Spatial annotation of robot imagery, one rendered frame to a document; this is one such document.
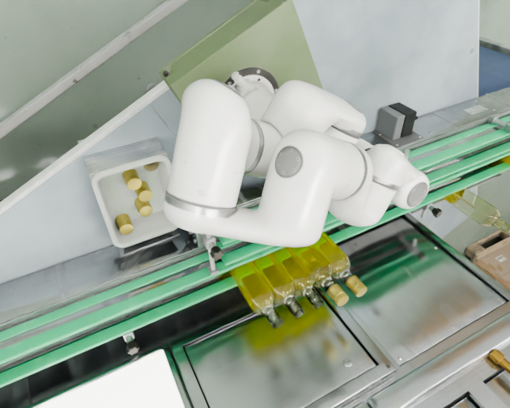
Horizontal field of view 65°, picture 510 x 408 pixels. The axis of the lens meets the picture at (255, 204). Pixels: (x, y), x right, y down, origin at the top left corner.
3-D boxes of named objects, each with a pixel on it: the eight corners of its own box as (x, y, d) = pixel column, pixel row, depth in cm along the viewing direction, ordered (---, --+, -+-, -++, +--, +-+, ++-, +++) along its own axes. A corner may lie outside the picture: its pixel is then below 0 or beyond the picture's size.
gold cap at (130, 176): (120, 171, 93) (125, 180, 90) (135, 166, 94) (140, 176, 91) (124, 183, 95) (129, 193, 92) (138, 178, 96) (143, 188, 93)
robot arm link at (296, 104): (211, 153, 61) (260, 55, 55) (299, 168, 80) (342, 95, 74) (247, 189, 56) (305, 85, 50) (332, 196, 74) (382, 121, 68)
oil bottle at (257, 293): (223, 263, 112) (258, 320, 97) (220, 249, 108) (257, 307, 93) (240, 255, 113) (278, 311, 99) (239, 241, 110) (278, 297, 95)
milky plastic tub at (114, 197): (108, 230, 102) (116, 251, 96) (81, 156, 88) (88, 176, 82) (172, 208, 108) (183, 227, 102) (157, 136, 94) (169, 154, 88)
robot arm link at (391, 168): (370, 202, 65) (399, 150, 63) (330, 176, 73) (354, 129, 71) (419, 215, 74) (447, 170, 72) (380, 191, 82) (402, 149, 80)
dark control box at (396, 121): (374, 129, 130) (393, 141, 124) (378, 107, 124) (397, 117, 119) (393, 123, 132) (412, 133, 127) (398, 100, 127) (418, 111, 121)
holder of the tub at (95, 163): (113, 243, 106) (121, 261, 101) (82, 156, 89) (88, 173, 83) (175, 221, 112) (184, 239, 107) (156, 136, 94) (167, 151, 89)
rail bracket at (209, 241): (197, 255, 104) (216, 288, 96) (189, 206, 94) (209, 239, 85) (208, 251, 105) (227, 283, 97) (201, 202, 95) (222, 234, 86)
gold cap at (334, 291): (325, 291, 99) (335, 303, 96) (336, 281, 99) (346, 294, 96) (329, 295, 101) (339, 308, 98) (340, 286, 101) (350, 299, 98)
